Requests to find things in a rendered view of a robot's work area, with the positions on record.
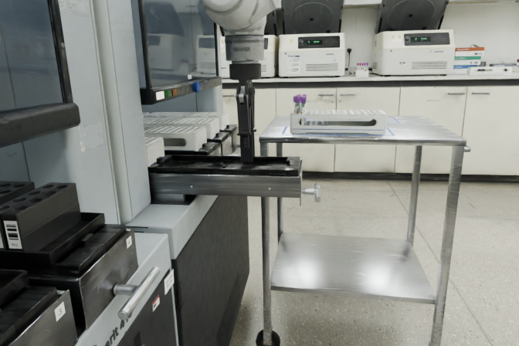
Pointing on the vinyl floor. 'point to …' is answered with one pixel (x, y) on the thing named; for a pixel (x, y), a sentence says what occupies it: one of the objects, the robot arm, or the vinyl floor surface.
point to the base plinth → (408, 176)
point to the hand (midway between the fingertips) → (247, 147)
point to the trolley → (347, 275)
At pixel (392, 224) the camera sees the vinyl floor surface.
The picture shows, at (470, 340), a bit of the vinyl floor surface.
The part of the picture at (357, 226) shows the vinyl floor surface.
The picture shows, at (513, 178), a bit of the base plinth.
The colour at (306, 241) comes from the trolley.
